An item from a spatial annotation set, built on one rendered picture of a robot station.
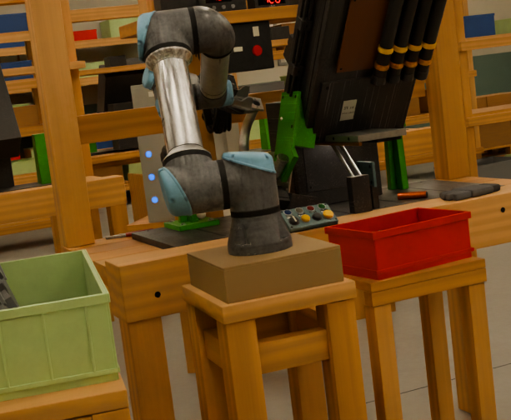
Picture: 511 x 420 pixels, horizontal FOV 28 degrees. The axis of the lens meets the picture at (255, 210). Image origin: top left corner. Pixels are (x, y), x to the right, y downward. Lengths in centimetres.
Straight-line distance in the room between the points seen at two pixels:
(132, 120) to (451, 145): 116
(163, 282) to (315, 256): 51
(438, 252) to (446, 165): 112
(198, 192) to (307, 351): 43
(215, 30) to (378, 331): 84
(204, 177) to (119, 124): 103
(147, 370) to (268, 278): 55
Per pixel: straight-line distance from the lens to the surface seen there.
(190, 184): 228
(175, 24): 249
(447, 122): 370
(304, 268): 226
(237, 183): 228
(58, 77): 314
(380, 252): 250
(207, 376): 247
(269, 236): 230
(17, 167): 977
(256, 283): 222
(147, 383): 266
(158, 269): 261
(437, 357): 287
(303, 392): 257
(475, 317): 267
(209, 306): 227
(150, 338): 264
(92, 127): 325
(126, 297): 259
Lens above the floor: 133
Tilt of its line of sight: 7 degrees down
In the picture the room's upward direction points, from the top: 7 degrees counter-clockwise
